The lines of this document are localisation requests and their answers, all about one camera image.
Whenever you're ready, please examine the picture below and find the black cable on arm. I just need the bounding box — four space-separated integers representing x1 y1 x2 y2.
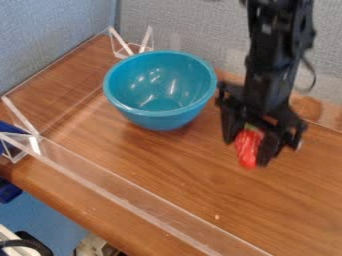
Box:
292 56 317 94

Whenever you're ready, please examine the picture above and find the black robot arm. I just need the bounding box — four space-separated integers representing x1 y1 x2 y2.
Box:
215 0 315 168

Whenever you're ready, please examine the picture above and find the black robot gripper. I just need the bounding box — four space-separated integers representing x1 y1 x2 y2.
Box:
215 68 307 167

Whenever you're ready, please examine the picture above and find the black and white equipment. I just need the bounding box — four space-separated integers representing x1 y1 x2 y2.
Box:
0 224 53 256

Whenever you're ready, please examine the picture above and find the red toy strawberry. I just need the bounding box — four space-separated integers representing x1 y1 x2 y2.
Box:
233 124 264 168

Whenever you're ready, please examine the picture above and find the blue clamp under table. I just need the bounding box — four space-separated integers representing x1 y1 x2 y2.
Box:
0 120 25 204

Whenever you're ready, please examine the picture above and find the white object under table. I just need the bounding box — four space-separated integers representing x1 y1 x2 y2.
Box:
73 233 128 256

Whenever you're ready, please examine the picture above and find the clear acrylic barrier wall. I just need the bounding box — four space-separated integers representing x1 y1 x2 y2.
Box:
0 33 342 256

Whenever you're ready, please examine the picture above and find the blue plastic bowl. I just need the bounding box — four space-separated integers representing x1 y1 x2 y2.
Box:
102 50 217 131

